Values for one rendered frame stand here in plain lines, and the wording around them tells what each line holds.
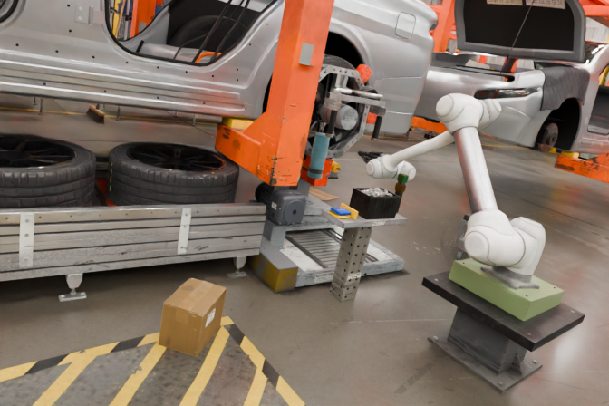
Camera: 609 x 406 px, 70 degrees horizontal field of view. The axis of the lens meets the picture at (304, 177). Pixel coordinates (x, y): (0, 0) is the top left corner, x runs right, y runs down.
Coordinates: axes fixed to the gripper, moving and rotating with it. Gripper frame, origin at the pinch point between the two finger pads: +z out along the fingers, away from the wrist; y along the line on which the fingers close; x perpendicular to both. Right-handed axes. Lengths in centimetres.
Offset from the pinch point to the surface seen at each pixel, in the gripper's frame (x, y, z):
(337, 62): 51, 22, 17
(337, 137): 7.2, 0.8, 21.9
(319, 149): 27.1, -24.3, -2.8
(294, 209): 16, -59, -13
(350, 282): -8, -67, -54
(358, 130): 8.4, 10.6, 10.4
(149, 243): 65, -121, -20
